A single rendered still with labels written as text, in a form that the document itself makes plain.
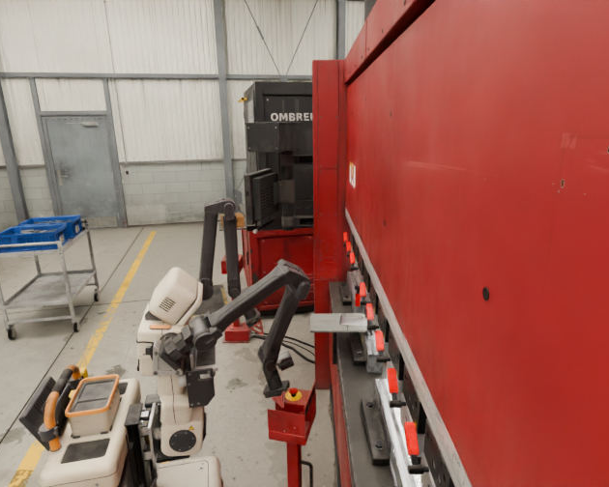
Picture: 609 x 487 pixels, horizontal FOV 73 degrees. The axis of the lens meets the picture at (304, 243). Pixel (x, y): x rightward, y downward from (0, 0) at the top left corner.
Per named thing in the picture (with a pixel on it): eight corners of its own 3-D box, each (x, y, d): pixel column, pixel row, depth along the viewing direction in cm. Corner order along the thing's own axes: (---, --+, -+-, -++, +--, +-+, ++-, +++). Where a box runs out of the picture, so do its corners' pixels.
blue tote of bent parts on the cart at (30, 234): (14, 243, 407) (11, 226, 402) (70, 240, 417) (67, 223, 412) (-3, 254, 373) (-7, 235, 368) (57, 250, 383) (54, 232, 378)
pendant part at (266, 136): (274, 226, 346) (270, 122, 322) (302, 228, 339) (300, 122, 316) (250, 243, 299) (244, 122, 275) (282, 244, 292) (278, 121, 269)
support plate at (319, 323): (309, 315, 208) (309, 313, 208) (362, 314, 208) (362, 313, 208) (310, 332, 191) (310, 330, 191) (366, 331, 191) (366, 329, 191)
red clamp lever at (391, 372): (385, 367, 105) (390, 407, 100) (401, 366, 105) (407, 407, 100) (384, 369, 107) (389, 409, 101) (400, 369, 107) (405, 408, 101)
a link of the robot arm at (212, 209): (203, 194, 175) (202, 198, 166) (235, 197, 179) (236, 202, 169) (194, 291, 186) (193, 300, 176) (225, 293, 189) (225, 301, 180)
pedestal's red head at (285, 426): (282, 408, 190) (281, 374, 185) (316, 414, 186) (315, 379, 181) (268, 439, 171) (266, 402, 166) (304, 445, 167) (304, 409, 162)
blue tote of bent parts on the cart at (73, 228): (34, 233, 446) (31, 217, 441) (84, 230, 457) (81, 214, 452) (20, 242, 413) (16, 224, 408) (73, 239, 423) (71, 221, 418)
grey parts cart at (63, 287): (41, 303, 470) (24, 222, 443) (102, 298, 483) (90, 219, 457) (4, 342, 385) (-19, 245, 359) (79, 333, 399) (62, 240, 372)
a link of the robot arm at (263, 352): (288, 266, 150) (301, 283, 141) (302, 267, 153) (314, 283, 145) (253, 354, 166) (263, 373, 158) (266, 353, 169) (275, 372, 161)
